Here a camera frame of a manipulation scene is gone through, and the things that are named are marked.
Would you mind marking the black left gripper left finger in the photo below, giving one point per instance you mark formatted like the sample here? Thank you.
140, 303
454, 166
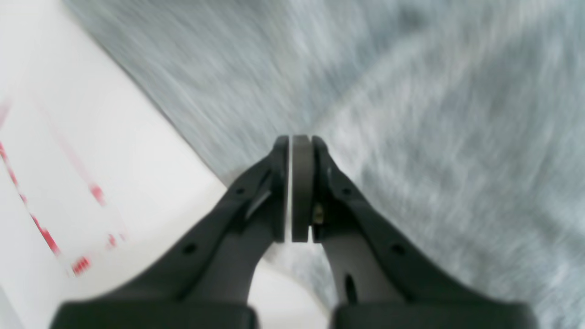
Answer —
203, 280

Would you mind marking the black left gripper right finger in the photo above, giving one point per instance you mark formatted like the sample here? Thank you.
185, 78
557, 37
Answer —
383, 281

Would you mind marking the grey t-shirt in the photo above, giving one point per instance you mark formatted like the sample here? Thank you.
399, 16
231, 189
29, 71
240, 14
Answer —
461, 121

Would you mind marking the red tape rectangle marking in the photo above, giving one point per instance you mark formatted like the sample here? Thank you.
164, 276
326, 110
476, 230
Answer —
65, 203

